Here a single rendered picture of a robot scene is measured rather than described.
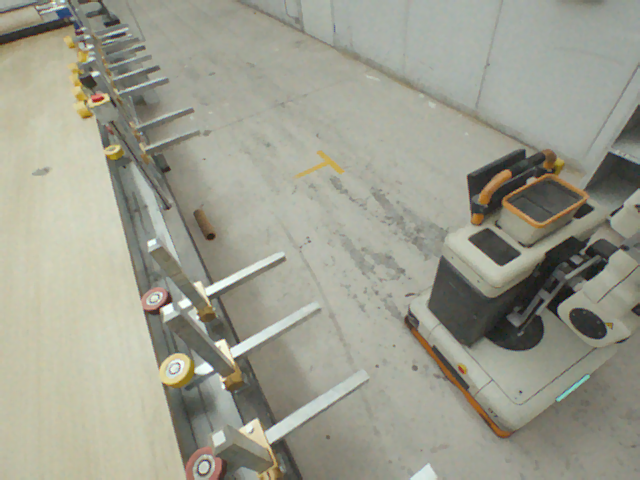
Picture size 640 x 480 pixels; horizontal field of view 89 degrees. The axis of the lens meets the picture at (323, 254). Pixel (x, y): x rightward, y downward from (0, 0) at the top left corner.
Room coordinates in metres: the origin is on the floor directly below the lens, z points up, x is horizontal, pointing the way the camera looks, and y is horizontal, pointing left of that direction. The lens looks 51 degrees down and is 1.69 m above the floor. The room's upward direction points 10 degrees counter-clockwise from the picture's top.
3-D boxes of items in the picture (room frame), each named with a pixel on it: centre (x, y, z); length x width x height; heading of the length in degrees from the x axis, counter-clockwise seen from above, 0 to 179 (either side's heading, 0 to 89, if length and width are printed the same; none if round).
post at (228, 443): (0.13, 0.22, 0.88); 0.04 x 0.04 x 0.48; 23
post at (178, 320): (0.36, 0.31, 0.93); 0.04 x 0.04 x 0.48; 23
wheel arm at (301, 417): (0.20, 0.15, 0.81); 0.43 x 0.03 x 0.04; 113
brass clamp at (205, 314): (0.61, 0.42, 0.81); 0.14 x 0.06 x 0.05; 23
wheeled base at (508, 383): (0.58, -0.76, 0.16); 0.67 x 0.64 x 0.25; 21
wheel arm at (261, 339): (0.43, 0.24, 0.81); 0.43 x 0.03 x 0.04; 113
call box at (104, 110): (1.27, 0.70, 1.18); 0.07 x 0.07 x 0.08; 23
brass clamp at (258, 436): (0.15, 0.23, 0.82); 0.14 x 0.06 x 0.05; 23
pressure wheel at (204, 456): (0.13, 0.33, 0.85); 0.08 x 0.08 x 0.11
